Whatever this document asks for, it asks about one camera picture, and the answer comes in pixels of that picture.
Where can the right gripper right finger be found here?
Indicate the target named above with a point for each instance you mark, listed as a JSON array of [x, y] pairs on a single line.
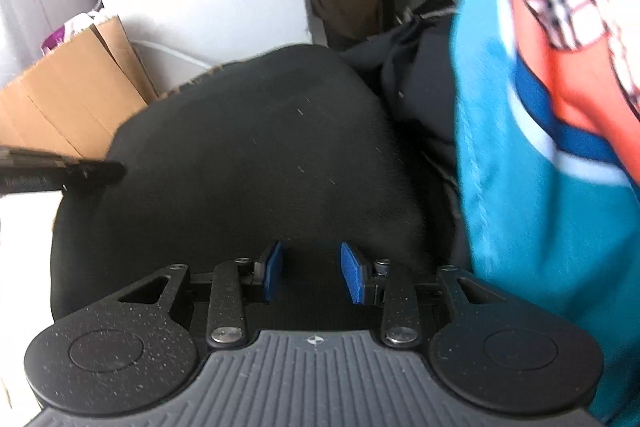
[[383, 283]]

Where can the cream bear print bedsheet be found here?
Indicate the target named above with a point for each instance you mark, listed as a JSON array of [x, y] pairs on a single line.
[[26, 237]]

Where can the black bear patchwork shorts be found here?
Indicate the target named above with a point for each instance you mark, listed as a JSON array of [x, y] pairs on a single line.
[[291, 146]]

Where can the leopard print garment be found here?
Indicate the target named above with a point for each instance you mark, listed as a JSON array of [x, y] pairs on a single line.
[[196, 81]]

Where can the brown cardboard sheet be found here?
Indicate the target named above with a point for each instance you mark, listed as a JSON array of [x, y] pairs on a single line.
[[74, 99]]

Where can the white purple plastic bag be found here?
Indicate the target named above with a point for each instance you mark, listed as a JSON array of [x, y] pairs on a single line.
[[74, 26]]

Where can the blue cartoon print garment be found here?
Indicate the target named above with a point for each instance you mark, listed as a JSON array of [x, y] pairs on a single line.
[[547, 131]]

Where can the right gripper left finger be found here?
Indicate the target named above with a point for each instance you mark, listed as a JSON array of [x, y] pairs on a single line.
[[235, 284]]

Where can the black garment under leopard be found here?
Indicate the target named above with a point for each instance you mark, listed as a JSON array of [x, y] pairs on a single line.
[[409, 69]]

